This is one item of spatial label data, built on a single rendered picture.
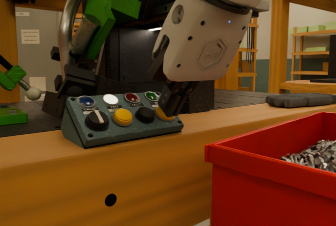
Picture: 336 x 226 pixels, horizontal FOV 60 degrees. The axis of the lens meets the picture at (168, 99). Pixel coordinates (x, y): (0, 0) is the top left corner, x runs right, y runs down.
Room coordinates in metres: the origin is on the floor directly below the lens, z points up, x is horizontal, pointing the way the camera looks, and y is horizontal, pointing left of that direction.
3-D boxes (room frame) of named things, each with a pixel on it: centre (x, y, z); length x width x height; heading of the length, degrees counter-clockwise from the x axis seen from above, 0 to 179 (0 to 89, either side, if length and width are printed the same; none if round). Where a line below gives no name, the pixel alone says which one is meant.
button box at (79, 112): (0.41, 0.06, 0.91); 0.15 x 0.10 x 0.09; 127
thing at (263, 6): (0.73, -0.03, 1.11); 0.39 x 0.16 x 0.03; 37
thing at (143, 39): (0.94, 0.09, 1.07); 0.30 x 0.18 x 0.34; 127
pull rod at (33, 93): (0.55, 0.27, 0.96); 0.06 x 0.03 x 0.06; 127
